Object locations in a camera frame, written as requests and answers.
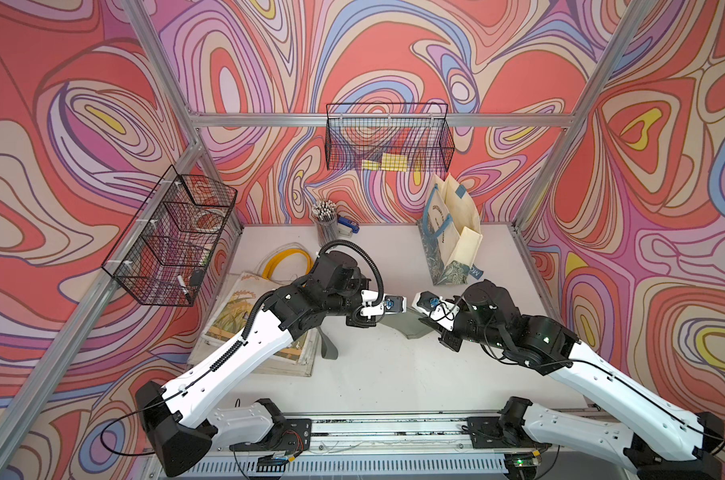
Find yellow sticky notes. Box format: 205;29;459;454
360;153;410;172

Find black wire basket back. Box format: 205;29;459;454
324;100;455;176

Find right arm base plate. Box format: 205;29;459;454
461;416;537;449

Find blue stapler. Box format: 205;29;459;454
338;216;360;234

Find beige bag blue handles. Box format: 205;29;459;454
418;175;484;286

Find metal cup of pencils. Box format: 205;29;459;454
312;200;338;246

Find white bag yellow handles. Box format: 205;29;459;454
188;242;314;364

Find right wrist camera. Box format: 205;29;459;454
412;291;460;332

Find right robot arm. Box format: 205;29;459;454
413;280;725;479

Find cream canvas tote bag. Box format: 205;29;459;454
188;287;320;377

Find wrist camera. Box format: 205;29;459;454
358;290;408;319
412;291;460;332

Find black wire basket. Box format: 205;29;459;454
102;166;238;307
324;100;455;176

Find black wire basket left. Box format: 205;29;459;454
102;166;238;307

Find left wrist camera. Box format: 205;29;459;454
358;290;408;319

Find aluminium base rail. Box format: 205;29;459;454
139;409;640;480

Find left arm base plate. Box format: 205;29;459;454
230;418;312;454

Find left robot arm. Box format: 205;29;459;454
134;240;385;477

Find olive green fabric bag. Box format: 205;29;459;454
316;308;433;360

